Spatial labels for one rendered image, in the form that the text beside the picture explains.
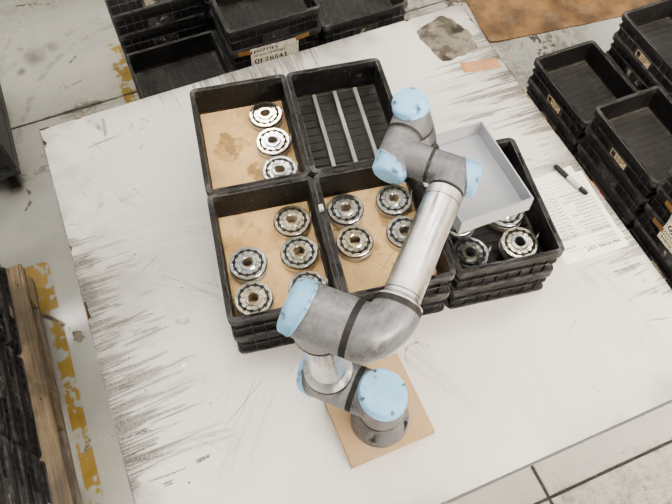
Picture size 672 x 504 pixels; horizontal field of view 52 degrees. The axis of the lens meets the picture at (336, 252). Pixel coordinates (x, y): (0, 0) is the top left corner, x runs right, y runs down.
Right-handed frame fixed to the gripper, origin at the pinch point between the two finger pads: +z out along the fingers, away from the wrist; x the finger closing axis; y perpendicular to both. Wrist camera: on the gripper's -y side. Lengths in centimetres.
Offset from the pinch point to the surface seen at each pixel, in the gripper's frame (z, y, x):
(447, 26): 52, 81, -44
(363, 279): 17.9, -4.3, 28.4
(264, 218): 13, 26, 44
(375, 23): 78, 123, -30
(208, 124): 12, 66, 46
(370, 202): 21.7, 17.4, 15.5
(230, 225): 10, 28, 53
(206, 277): 19, 23, 68
